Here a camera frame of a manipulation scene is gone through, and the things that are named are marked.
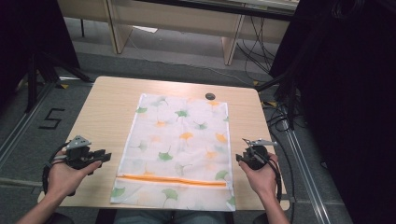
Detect black tripod stand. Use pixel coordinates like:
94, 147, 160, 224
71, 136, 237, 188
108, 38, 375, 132
24, 50, 94, 114

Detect leaf print mesh laundry bag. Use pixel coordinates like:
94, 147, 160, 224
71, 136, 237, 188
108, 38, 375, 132
109, 92, 237, 213

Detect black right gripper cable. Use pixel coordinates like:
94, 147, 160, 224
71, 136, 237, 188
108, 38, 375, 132
253, 147, 284, 203

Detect person's left hand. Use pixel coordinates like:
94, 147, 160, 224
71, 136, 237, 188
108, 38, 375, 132
47, 150, 103, 200

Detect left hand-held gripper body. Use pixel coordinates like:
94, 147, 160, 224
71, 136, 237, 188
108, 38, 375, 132
64, 134, 98, 171

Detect black curtain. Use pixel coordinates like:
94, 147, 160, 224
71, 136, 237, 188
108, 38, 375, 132
0, 0, 82, 108
269, 0, 396, 224

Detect black stand leg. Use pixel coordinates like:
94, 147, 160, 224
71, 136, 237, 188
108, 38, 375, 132
255, 73, 295, 93

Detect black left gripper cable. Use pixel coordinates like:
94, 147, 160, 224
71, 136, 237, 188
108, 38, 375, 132
41, 141, 78, 198

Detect person's legs in jeans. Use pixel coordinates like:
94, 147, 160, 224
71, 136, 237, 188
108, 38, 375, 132
112, 209, 228, 224

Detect light wooden desk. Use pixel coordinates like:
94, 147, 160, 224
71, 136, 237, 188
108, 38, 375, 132
56, 0, 300, 67

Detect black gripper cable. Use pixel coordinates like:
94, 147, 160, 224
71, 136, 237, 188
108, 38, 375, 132
41, 141, 78, 198
253, 147, 284, 203

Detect black cables on floor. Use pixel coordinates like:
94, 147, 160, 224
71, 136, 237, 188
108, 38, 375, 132
236, 15, 307, 224

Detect person's right hand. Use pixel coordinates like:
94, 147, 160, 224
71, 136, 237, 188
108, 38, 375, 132
238, 152, 281, 200

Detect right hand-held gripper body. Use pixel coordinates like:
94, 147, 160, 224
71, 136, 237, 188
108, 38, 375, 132
241, 138, 278, 171

